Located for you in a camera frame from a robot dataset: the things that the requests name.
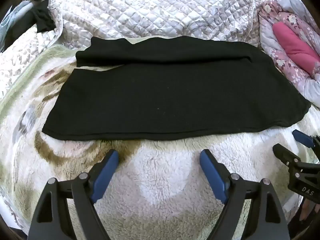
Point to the quilted leaf-print bedspread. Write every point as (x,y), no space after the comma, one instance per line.
(150,10)

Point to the black garment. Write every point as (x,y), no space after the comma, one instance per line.
(37,17)

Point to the pink floral comforter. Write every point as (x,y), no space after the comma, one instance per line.
(281,61)

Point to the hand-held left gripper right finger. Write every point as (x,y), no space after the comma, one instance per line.
(212,172)

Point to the black pants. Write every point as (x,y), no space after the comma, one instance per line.
(162,92)

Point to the floral fleece blanket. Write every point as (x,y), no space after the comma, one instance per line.
(155,180)

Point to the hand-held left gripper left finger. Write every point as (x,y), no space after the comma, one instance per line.
(107,170)

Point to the light blue cloth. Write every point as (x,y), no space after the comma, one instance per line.
(15,12)

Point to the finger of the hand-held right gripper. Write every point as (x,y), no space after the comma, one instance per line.
(303,137)
(285,153)

